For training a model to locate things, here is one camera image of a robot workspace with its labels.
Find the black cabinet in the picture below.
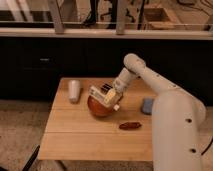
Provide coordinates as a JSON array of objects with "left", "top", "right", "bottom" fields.
[{"left": 0, "top": 37, "right": 213, "bottom": 106}]

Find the wooden table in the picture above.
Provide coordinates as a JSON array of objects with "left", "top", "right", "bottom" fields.
[{"left": 38, "top": 78, "right": 156, "bottom": 161}]

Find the brown ceramic bowl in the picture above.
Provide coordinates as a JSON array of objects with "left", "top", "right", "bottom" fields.
[{"left": 87, "top": 96, "right": 114, "bottom": 117}]

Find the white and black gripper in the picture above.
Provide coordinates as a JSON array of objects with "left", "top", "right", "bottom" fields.
[{"left": 101, "top": 84, "right": 123, "bottom": 100}]

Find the white plastic cup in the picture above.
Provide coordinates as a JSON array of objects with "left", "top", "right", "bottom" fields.
[{"left": 68, "top": 80, "right": 81, "bottom": 103}]

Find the grey window post right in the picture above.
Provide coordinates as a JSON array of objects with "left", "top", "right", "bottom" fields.
[{"left": 116, "top": 0, "right": 127, "bottom": 35}]

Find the dark red sausage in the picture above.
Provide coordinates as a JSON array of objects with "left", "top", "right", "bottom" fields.
[{"left": 119, "top": 122, "right": 142, "bottom": 130}]

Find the wooden crate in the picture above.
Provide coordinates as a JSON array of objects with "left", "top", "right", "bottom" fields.
[{"left": 144, "top": 7, "right": 181, "bottom": 30}]

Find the grey window post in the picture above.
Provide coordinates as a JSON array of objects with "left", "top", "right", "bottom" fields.
[
  {"left": 116, "top": 0, "right": 127, "bottom": 35},
  {"left": 48, "top": 0, "right": 64, "bottom": 34}
]

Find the blue sponge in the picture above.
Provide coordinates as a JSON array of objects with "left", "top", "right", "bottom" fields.
[{"left": 141, "top": 98, "right": 154, "bottom": 115}]

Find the grey window post left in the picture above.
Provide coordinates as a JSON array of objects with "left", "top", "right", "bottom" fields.
[{"left": 48, "top": 0, "right": 64, "bottom": 34}]

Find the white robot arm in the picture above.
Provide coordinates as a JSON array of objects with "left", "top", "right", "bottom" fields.
[{"left": 103, "top": 53, "right": 206, "bottom": 171}]

